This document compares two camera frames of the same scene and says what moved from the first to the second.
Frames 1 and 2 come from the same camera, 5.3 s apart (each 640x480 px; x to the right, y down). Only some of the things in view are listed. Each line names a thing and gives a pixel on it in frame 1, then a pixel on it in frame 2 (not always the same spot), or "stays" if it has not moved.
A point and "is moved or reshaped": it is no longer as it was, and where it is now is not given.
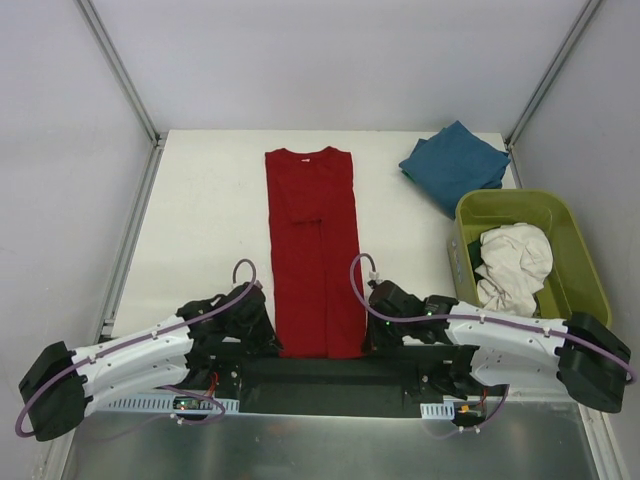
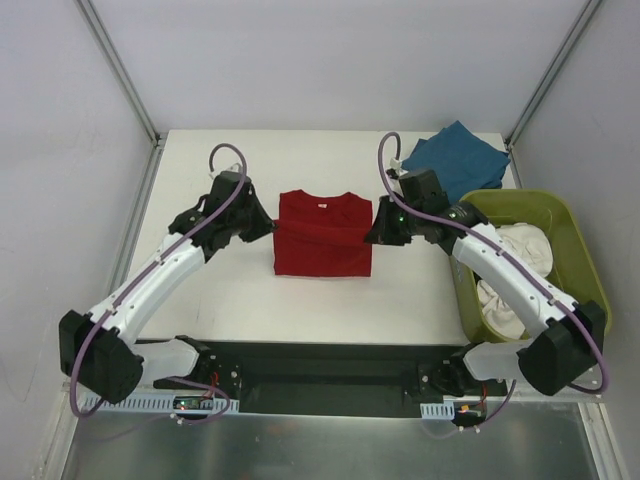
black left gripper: [262, 330] → [250, 216]
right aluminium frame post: [552, 72] stays
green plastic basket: [573, 284] stays
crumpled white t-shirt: [516, 260] stays
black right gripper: [376, 328] → [391, 226]
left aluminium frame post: [119, 67] stays
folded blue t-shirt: [451, 161] stays
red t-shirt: [318, 282] is moved or reshaped
